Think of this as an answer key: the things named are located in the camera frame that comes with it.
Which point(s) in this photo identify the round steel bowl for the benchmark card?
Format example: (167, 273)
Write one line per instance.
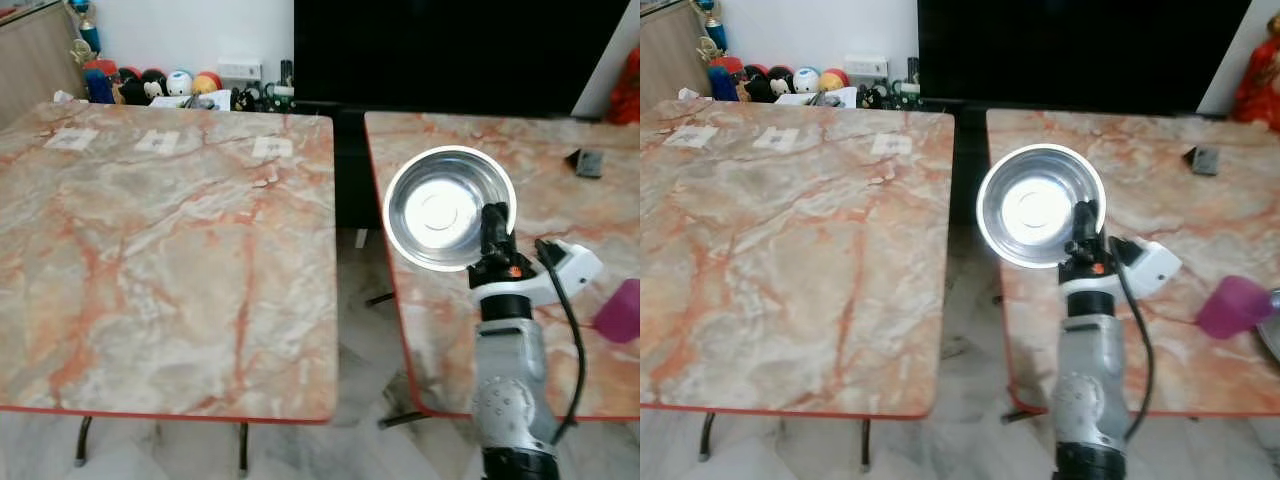
(440, 210)
(1030, 205)

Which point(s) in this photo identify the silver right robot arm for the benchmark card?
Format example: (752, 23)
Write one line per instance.
(1092, 380)
(512, 380)

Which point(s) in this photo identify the marble top folding table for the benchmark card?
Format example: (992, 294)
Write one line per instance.
(170, 260)
(570, 215)
(800, 260)
(1190, 215)

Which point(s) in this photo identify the small black box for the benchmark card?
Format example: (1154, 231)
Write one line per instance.
(588, 163)
(1206, 160)

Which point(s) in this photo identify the pink plastic cup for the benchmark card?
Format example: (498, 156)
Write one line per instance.
(1232, 308)
(620, 312)

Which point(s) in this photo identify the black television screen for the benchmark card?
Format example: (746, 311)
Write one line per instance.
(1080, 55)
(440, 50)

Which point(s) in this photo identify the red figurine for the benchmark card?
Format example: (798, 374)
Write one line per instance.
(626, 90)
(1260, 80)

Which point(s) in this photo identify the white paper tag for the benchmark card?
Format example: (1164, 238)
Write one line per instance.
(272, 147)
(158, 142)
(72, 139)
(891, 144)
(785, 139)
(692, 136)

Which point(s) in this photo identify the wooden cabinet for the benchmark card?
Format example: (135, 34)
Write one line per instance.
(35, 60)
(668, 55)

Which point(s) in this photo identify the small black figure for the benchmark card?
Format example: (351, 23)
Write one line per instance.
(870, 96)
(243, 99)

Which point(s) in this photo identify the blue and red toy figure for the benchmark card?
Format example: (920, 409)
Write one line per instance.
(98, 85)
(724, 82)

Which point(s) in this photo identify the yellow and red toy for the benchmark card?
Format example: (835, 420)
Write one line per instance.
(207, 84)
(834, 80)

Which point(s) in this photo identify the blue and gold trophy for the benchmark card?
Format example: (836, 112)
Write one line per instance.
(86, 30)
(712, 28)

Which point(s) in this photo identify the black mouse toy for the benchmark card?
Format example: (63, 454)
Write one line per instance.
(768, 85)
(140, 88)

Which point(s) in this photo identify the white round toy head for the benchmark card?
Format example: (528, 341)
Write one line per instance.
(806, 80)
(179, 83)

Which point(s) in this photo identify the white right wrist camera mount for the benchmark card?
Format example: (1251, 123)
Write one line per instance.
(570, 268)
(1150, 265)

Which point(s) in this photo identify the white wall socket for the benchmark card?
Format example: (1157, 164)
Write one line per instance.
(240, 71)
(866, 66)

